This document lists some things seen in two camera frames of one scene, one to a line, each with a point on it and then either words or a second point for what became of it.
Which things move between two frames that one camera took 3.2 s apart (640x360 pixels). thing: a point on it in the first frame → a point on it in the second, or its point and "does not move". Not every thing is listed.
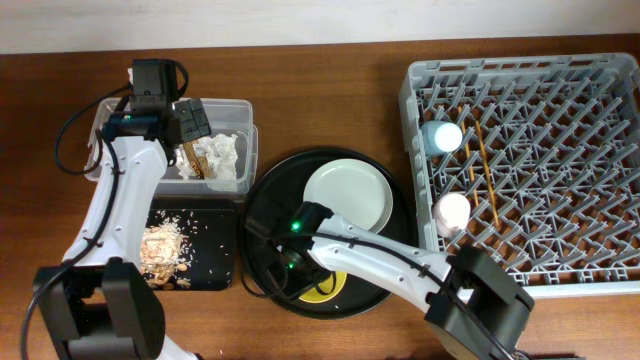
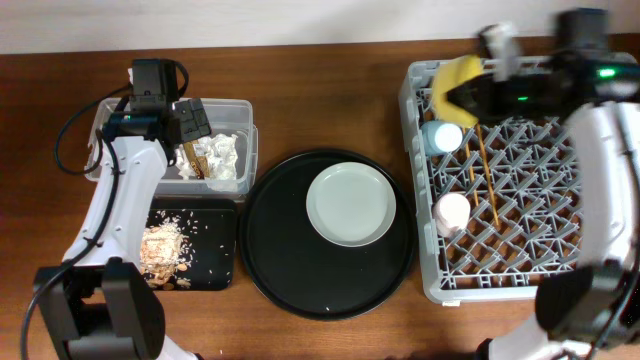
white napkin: (219, 149) does not move
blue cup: (441, 136) does not move
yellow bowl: (315, 296) → (449, 73)
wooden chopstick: (460, 109) does not move
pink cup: (451, 214) does not move
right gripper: (292, 289) → (480, 104)
